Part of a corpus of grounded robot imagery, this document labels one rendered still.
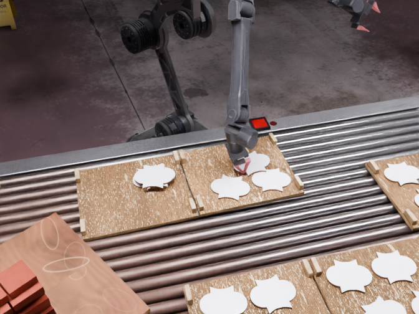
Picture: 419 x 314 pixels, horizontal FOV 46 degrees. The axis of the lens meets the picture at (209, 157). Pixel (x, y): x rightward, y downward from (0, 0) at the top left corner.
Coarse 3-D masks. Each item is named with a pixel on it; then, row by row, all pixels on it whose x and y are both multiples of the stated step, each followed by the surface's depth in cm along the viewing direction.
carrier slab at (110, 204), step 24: (96, 168) 196; (120, 168) 196; (96, 192) 186; (120, 192) 186; (144, 192) 186; (168, 192) 186; (96, 216) 177; (120, 216) 177; (144, 216) 177; (168, 216) 177; (192, 216) 177
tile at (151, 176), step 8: (152, 168) 191; (160, 168) 191; (136, 176) 188; (144, 176) 188; (152, 176) 188; (160, 176) 188; (168, 176) 188; (144, 184) 184; (152, 184) 184; (160, 184) 184
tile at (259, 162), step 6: (252, 156) 199; (258, 156) 199; (264, 156) 198; (252, 162) 197; (258, 162) 196; (264, 162) 196; (234, 168) 195; (252, 168) 194; (258, 168) 194; (264, 168) 193
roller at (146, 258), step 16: (368, 208) 182; (384, 208) 182; (288, 224) 177; (304, 224) 177; (320, 224) 177; (336, 224) 179; (208, 240) 171; (224, 240) 171; (240, 240) 172; (256, 240) 173; (128, 256) 167; (144, 256) 166; (160, 256) 167; (176, 256) 168
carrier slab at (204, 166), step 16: (224, 144) 207; (192, 160) 199; (208, 160) 199; (224, 160) 199; (272, 160) 199; (192, 176) 192; (208, 176) 192; (240, 176) 192; (192, 192) 186; (208, 192) 186; (256, 192) 186; (272, 192) 186; (288, 192) 186; (304, 192) 186; (208, 208) 180; (224, 208) 180; (240, 208) 182
